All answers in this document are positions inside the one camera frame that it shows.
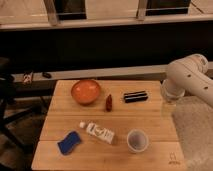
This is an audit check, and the grey ceramic cup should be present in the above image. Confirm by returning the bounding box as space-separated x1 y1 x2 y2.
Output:
126 129 149 153

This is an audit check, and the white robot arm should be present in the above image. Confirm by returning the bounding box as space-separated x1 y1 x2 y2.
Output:
161 54 213 108

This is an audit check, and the small dark red bottle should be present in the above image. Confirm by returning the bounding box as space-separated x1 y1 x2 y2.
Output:
106 94 112 112

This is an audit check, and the orange bowl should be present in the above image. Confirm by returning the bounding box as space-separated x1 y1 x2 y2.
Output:
71 79 101 105

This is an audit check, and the black rectangular block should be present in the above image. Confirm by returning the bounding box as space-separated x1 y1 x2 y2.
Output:
123 91 148 103

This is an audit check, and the white bottle with label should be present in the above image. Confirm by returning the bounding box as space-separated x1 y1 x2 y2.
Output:
79 121 115 144

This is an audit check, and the small black object on ledge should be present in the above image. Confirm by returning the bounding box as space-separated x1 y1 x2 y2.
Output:
42 72 52 79

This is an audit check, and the blue sponge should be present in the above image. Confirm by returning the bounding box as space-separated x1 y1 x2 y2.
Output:
57 131 81 155

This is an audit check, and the small red white object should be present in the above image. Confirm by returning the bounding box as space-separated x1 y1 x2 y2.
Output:
22 71 34 84

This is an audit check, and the black office chair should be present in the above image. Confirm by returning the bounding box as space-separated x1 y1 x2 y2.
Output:
0 57 41 153

